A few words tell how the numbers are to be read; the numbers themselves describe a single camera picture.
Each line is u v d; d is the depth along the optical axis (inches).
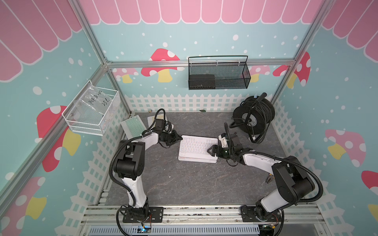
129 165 20.5
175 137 34.2
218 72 37.1
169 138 34.3
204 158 36.1
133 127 43.4
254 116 35.6
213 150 32.6
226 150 31.5
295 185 17.7
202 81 34.8
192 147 36.9
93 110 28.6
